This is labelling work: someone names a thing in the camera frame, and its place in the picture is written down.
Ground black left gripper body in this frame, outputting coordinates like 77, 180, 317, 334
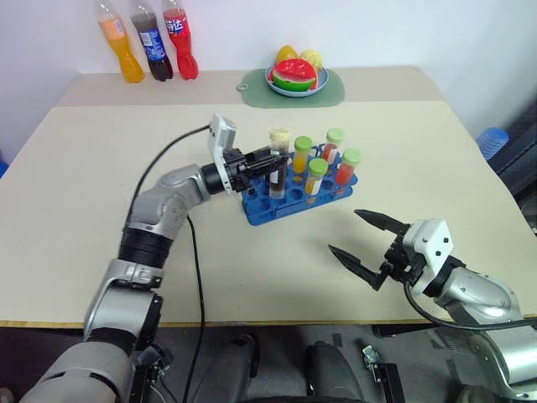
225, 147, 254, 193

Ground dark rounded shape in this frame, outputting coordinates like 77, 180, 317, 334
303, 340, 362, 403

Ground orange soda bottle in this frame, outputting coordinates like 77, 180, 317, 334
96, 0, 146, 84

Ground stack of blue cups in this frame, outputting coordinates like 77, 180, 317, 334
477, 126, 510, 161

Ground blue plate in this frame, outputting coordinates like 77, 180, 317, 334
264, 65, 331, 98

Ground brown test tube yellow cap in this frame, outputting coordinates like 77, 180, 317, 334
268, 128, 293, 200

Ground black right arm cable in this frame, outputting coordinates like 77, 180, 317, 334
404, 280, 537, 329

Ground toy watermelon slice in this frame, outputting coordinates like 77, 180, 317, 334
272, 58, 319, 92

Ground yellow toy lemon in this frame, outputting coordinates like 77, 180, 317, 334
298, 48, 326, 71

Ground black chair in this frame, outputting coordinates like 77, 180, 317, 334
487, 99, 537, 237

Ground cola bottle blue label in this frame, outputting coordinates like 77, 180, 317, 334
129, 0, 175, 82

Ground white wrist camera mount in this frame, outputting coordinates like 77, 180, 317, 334
208, 113, 238, 195
404, 218, 456, 297

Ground orange toy fruit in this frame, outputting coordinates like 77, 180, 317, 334
275, 44, 300, 65

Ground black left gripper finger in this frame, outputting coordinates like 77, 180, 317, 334
247, 155, 292, 177
245, 147, 282, 165

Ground blue test tube rack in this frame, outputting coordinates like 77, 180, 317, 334
242, 142, 360, 228

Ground yellow test tube green cap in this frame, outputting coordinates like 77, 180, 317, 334
305, 158, 330, 196
293, 135, 314, 175

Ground red test tube green cap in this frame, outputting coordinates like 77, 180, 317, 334
321, 128, 346, 163
335, 148, 363, 186

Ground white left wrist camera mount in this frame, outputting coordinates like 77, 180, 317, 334
208, 113, 238, 195

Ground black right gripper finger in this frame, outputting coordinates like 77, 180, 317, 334
327, 244, 388, 292
353, 208, 412, 237

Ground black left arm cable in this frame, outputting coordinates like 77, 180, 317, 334
128, 123, 213, 403

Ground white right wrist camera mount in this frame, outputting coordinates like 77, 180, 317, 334
404, 218, 456, 297

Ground green silicone mat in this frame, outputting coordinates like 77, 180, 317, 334
236, 66, 347, 110

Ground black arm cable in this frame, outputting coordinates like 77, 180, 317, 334
128, 123, 213, 403
404, 280, 537, 329

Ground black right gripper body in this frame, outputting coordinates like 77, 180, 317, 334
378, 228, 425, 290

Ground red soda bottle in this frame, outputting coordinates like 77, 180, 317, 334
161, 0, 200, 81

